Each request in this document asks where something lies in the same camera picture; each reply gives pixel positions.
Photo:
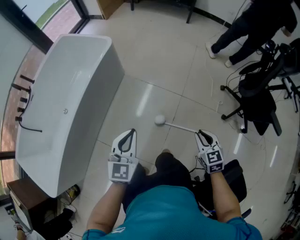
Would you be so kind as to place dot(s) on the person's left shoe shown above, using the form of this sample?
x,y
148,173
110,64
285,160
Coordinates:
x,y
146,169

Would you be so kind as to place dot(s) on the light wooden cabinet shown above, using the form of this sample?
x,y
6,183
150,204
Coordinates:
x,y
110,8

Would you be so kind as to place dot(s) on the person's teal shirt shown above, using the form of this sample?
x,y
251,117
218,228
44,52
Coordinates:
x,y
164,215

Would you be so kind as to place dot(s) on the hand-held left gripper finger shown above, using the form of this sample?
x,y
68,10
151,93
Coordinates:
x,y
116,145
133,147

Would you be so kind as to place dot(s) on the black mesh office chair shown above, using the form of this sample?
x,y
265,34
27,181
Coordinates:
x,y
257,93

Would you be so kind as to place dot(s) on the white bathtub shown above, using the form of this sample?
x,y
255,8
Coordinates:
x,y
70,93

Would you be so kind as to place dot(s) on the person's black trousers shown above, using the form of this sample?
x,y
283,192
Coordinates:
x,y
173,168

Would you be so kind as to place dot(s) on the black faucet spout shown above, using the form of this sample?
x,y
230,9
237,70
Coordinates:
x,y
21,87

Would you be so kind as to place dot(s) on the person's shoe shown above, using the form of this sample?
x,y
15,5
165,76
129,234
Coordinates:
x,y
146,169
166,150

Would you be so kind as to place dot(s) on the person's right shoe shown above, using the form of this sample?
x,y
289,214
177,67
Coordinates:
x,y
166,150

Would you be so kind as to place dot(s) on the chrome overflow cap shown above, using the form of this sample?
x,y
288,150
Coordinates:
x,y
65,111

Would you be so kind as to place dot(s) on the brown wooden cabinet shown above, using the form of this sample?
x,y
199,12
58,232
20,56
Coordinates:
x,y
25,197

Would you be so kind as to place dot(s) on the black equipment stand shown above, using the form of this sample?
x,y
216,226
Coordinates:
x,y
290,194

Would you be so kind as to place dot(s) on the person's left forearm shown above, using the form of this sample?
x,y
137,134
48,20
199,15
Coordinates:
x,y
105,206

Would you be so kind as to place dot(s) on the black metal table frame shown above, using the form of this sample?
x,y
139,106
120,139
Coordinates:
x,y
190,14

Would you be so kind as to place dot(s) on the black window frame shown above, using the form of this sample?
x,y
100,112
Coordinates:
x,y
28,28

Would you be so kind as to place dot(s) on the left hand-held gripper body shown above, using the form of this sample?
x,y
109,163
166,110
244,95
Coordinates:
x,y
120,172

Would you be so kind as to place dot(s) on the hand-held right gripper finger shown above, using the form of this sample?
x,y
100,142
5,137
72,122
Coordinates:
x,y
212,138
201,146

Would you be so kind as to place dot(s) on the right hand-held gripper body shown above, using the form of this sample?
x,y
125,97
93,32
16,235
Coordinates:
x,y
214,158

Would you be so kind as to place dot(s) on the yellow black device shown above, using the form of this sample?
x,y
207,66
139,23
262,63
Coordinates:
x,y
73,191

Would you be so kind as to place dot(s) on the black swivel chair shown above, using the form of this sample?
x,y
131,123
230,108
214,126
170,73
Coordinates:
x,y
234,180

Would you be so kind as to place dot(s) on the person's right forearm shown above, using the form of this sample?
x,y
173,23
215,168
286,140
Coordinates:
x,y
222,199

